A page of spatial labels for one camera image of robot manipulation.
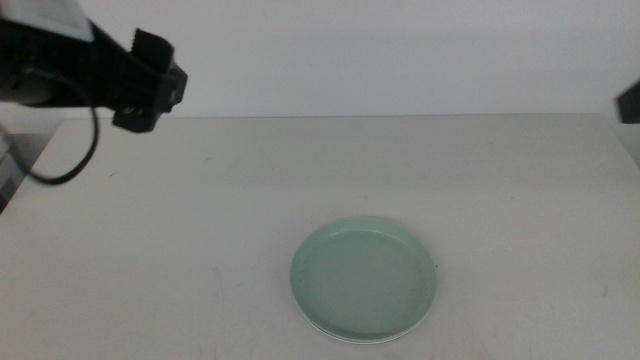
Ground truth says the white shallow bowl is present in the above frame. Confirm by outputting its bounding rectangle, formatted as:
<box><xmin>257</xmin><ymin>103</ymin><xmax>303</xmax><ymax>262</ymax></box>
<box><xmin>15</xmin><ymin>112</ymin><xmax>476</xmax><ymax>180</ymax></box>
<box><xmin>292</xmin><ymin>298</ymin><xmax>434</xmax><ymax>346</ymax></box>

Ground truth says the pale green shallow bowl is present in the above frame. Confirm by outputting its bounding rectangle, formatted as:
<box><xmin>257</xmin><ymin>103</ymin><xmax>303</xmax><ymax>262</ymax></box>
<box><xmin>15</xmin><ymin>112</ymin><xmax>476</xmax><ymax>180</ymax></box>
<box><xmin>289</xmin><ymin>215</ymin><xmax>439</xmax><ymax>341</ymax></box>

